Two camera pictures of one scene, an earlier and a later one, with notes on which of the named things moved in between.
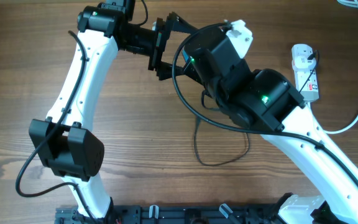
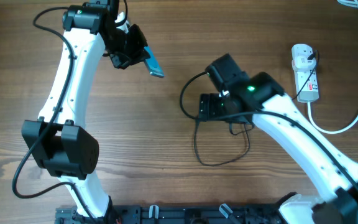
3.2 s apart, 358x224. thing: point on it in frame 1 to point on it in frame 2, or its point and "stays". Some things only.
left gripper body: (160, 36) to (127, 48)
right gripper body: (192, 72) to (214, 104)
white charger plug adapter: (301, 61) stays
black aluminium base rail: (198, 214) stays
